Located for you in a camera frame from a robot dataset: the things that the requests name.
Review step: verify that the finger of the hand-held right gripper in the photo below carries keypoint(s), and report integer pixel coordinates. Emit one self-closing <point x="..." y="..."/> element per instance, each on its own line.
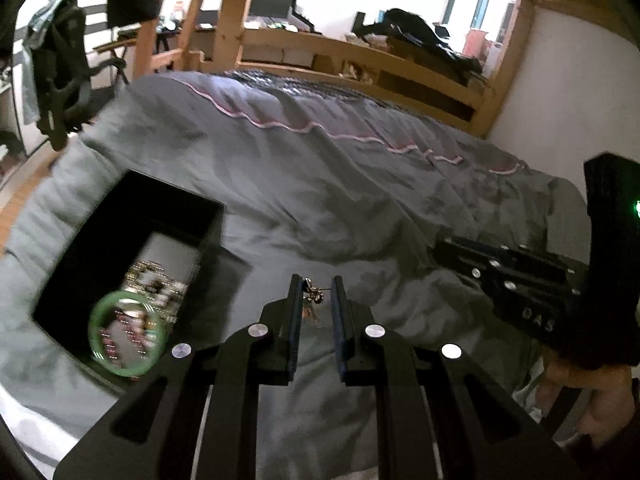
<point x="530" y="262"/>
<point x="525" y="305"/>

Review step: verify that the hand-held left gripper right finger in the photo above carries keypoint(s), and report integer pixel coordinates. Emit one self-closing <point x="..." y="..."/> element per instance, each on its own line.
<point x="340" y="330"/>

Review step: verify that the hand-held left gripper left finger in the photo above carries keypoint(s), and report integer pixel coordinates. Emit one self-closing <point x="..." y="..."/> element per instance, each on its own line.
<point x="296" y="330"/>

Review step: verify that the green jade bangle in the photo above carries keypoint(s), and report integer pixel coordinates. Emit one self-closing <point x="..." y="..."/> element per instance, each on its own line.
<point x="95" y="340"/>

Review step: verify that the black cardboard box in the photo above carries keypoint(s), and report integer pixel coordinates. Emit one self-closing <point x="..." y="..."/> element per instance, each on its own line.
<point x="65" y="260"/>

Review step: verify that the person's right hand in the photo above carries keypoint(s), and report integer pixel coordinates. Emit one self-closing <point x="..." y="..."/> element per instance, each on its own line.
<point x="595" y="395"/>

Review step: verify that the grey quilt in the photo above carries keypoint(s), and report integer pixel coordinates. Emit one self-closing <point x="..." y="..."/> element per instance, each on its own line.
<point x="300" y="185"/>

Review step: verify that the pink box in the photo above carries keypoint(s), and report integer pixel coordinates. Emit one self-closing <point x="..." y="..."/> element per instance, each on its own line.
<point x="475" y="44"/>

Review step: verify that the checkered bed cloth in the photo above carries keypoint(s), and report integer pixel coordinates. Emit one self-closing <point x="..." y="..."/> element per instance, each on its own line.
<point x="300" y="87"/>

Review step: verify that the pile of black clothes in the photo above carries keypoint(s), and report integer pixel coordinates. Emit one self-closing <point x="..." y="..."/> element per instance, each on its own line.
<point x="415" y="30"/>

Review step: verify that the white grey-striped bed sheet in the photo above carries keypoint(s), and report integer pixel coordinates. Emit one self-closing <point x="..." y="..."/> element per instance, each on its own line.
<point x="30" y="435"/>

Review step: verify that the wooden folding table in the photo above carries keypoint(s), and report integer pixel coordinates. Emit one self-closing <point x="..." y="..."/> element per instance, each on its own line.
<point x="117" y="47"/>

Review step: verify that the black office chair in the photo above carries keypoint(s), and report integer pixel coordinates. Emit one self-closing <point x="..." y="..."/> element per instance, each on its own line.
<point x="65" y="75"/>

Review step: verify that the light blue cloth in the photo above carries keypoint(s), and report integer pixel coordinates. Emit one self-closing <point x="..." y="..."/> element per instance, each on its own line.
<point x="37" y="50"/>

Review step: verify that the wooden bed frame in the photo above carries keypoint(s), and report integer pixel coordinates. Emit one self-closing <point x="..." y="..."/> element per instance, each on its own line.
<point x="235" y="20"/>

